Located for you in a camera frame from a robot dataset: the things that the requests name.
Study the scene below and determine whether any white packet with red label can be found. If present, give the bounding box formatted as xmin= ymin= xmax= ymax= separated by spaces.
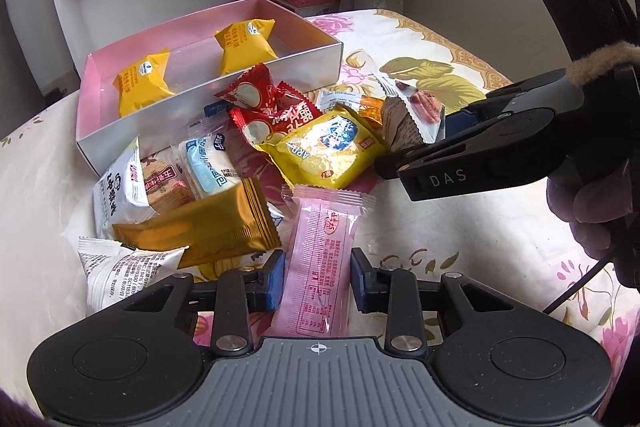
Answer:
xmin=92 ymin=137 xmax=156 ymax=240

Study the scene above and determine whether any white and orange packet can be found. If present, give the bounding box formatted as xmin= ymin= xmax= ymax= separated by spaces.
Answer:
xmin=315 ymin=89 xmax=387 ymax=128

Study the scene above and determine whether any yellow packet with blue picture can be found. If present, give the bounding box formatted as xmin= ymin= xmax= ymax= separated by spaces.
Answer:
xmin=255 ymin=103 xmax=388 ymax=190

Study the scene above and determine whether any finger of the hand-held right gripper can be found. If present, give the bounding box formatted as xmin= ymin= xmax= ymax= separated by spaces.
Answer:
xmin=444 ymin=68 xmax=586 ymax=138
xmin=374 ymin=106 xmax=603 ymax=202

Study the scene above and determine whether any pink-lined cardboard box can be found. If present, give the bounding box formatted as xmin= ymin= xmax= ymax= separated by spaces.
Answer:
xmin=75 ymin=0 xmax=345 ymax=181

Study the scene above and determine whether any white triangular text packet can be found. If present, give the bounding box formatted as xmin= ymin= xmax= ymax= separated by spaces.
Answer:
xmin=77 ymin=236 xmax=190 ymax=315

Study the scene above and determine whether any pink snack packet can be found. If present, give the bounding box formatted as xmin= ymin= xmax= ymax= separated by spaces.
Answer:
xmin=279 ymin=184 xmax=377 ymax=340

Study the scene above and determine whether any gold foil packet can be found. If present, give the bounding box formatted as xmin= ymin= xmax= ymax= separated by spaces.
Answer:
xmin=112 ymin=177 xmax=282 ymax=269

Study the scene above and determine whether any pecan picture snack packet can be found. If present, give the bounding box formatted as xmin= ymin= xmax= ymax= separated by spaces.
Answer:
xmin=372 ymin=67 xmax=447 ymax=154

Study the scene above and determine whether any large red printed packet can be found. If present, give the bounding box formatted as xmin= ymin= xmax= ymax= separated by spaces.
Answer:
xmin=229 ymin=82 xmax=323 ymax=148

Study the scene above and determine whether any small red candy packet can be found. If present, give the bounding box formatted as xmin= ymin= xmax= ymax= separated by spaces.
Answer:
xmin=215 ymin=63 xmax=277 ymax=112

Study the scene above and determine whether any beige fuzzy strap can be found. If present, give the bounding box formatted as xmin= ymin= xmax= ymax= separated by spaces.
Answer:
xmin=569 ymin=43 xmax=637 ymax=86

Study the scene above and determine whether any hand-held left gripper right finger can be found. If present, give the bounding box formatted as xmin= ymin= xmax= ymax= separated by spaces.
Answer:
xmin=350 ymin=248 xmax=514 ymax=354

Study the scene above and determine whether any clear blue bread packet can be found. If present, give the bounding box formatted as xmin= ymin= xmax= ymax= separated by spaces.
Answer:
xmin=177 ymin=132 xmax=247 ymax=202

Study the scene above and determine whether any person's right hand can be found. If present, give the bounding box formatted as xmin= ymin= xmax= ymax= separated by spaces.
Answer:
xmin=546 ymin=161 xmax=633 ymax=262

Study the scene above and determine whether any yellow cake packet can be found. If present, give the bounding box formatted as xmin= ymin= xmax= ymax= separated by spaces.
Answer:
xmin=214 ymin=18 xmax=279 ymax=76
xmin=112 ymin=48 xmax=177 ymax=118

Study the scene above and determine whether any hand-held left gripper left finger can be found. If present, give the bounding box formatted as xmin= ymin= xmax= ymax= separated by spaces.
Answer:
xmin=122 ymin=249 xmax=286 ymax=356

